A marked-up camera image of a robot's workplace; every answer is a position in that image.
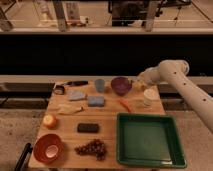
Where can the orange carrot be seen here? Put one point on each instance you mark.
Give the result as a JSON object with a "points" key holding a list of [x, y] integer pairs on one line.
{"points": [[125, 105]]}

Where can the blue grey cup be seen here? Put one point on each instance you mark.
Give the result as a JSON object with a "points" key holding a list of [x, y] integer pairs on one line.
{"points": [[99, 85]]}

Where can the green plastic tray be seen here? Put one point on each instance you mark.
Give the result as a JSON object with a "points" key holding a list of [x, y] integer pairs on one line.
{"points": [[148, 141]]}

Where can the red yellow apple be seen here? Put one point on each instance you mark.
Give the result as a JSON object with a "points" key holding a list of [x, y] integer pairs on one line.
{"points": [[50, 121]]}

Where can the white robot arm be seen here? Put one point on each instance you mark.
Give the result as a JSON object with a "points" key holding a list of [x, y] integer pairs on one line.
{"points": [[174, 73]]}

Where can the dark purple bowl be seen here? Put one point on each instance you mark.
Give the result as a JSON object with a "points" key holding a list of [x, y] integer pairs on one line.
{"points": [[121, 85]]}

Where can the blue sponge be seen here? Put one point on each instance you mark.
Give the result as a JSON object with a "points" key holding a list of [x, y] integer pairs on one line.
{"points": [[96, 101]]}

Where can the small white cup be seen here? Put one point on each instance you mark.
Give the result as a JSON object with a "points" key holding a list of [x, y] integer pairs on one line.
{"points": [[51, 151]]}

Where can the black rectangular block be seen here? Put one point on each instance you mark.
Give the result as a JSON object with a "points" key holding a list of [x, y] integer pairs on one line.
{"points": [[87, 128]]}

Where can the grey blue cloth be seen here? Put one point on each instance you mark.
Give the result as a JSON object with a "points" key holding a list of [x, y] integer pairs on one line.
{"points": [[76, 95]]}

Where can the orange plastic bowl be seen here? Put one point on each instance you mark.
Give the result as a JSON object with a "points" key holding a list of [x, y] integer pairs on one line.
{"points": [[43, 143]]}

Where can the bunch of dark grapes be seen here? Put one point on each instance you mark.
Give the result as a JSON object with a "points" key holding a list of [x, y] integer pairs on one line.
{"points": [[95, 148]]}

